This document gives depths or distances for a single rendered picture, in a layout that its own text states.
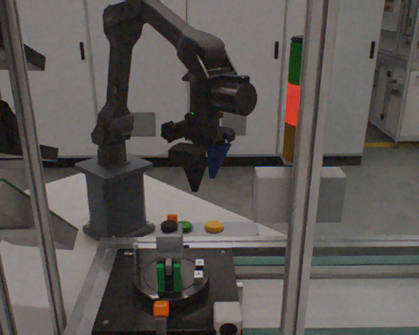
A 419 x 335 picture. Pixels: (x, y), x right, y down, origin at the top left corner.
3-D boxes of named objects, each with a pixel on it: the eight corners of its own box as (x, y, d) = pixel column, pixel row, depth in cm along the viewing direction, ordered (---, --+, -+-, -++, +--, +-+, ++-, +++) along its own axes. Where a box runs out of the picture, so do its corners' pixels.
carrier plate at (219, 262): (118, 256, 90) (117, 247, 89) (231, 254, 90) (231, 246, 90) (92, 341, 68) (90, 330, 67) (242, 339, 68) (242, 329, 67)
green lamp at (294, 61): (284, 79, 55) (286, 40, 54) (322, 79, 56) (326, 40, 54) (291, 87, 51) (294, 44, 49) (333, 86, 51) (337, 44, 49)
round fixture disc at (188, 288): (138, 262, 85) (137, 253, 84) (208, 261, 85) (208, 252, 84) (127, 309, 72) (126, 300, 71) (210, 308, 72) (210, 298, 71)
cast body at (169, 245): (160, 248, 79) (158, 214, 77) (183, 247, 79) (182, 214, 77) (155, 275, 71) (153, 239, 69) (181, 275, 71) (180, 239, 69)
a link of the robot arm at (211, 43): (100, 22, 90) (109, -28, 83) (133, 21, 95) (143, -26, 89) (184, 102, 77) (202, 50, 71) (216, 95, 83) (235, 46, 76)
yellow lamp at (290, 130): (279, 151, 59) (281, 117, 57) (314, 151, 59) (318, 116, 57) (286, 164, 55) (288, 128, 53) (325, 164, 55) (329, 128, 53)
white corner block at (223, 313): (213, 320, 72) (213, 300, 71) (239, 319, 72) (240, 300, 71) (214, 340, 68) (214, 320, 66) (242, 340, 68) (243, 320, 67)
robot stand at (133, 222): (125, 213, 127) (120, 150, 120) (156, 230, 118) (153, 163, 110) (81, 230, 117) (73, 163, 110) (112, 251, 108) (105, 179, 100)
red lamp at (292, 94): (281, 116, 57) (283, 80, 55) (318, 116, 57) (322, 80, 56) (289, 127, 53) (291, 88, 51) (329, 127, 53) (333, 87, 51)
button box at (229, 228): (170, 242, 104) (169, 220, 102) (255, 242, 104) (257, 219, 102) (168, 259, 98) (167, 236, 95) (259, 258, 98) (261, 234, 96)
